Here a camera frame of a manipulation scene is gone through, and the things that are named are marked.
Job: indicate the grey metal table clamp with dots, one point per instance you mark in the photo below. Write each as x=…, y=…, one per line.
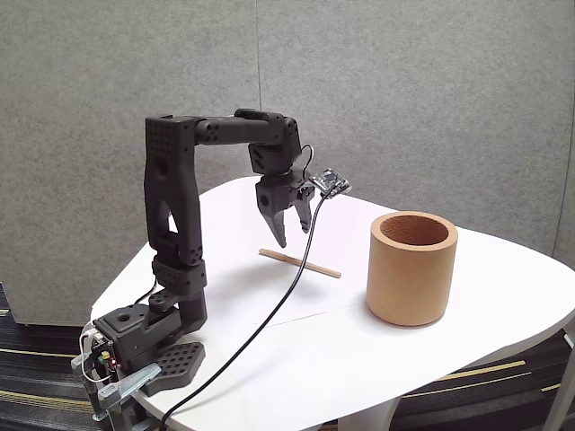
x=135, y=380

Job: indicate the brown cylindrical pen holder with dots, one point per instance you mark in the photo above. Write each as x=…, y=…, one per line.
x=411, y=278

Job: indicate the wooden pen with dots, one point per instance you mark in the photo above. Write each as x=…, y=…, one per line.
x=314, y=267

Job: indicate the white table leg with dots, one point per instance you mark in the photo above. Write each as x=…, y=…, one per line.
x=557, y=404
x=359, y=417

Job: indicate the bare camera circuit board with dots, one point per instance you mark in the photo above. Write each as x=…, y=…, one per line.
x=331, y=180

